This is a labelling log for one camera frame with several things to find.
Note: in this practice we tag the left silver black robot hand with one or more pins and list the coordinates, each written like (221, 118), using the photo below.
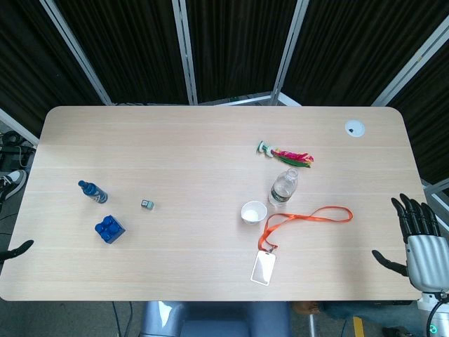
(15, 250)

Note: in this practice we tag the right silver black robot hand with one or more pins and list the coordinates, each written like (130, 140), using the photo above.
(426, 259)

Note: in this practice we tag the transparent plastic water bottle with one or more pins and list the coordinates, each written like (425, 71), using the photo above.
(280, 191)

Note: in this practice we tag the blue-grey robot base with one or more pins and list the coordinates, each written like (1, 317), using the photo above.
(217, 321)

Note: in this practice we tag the blue spray bottle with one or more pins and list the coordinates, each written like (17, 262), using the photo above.
(94, 194)

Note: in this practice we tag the white paper cup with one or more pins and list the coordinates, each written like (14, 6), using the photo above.
(254, 212)

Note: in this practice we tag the black white sneaker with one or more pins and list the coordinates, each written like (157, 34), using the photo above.
(15, 180)

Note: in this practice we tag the blue building block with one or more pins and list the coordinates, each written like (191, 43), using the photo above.
(109, 230)

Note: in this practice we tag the white table leg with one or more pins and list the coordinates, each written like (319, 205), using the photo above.
(311, 321)

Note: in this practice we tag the small grey-green cube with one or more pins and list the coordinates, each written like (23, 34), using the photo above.
(147, 204)

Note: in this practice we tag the black folding screen panel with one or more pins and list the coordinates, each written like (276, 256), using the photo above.
(28, 52)
(238, 45)
(431, 105)
(122, 52)
(350, 45)

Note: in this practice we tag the clear white badge holder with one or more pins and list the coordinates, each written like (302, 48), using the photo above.
(263, 268)

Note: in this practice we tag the colourful feather shuttlecock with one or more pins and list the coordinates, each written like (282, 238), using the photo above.
(291, 156)

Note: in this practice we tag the white metal frame base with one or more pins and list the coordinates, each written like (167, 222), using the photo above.
(252, 99)

